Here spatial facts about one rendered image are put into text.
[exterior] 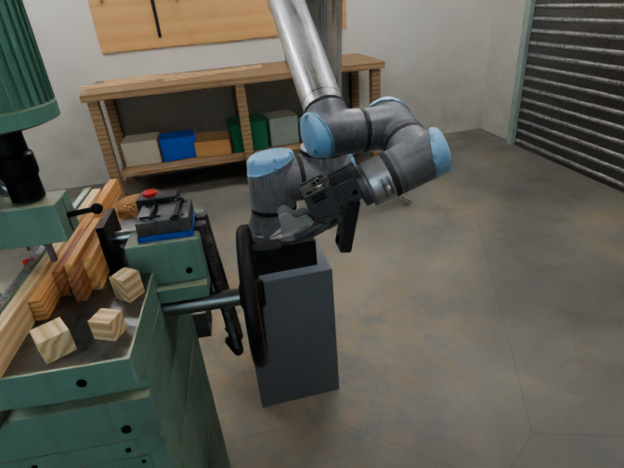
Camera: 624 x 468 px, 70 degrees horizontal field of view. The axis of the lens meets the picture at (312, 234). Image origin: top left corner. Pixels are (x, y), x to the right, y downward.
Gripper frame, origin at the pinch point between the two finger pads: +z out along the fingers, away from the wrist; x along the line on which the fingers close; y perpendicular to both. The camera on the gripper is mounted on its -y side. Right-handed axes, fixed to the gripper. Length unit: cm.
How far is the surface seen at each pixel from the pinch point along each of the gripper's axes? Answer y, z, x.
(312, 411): -88, 26, -35
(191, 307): -3.3, 21.1, 3.9
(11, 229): 26.1, 36.6, 5.6
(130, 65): 33, 83, -320
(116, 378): 4.5, 26.9, 26.0
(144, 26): 53, 57, -320
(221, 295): -4.3, 15.0, 3.1
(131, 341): 6.8, 23.6, 22.2
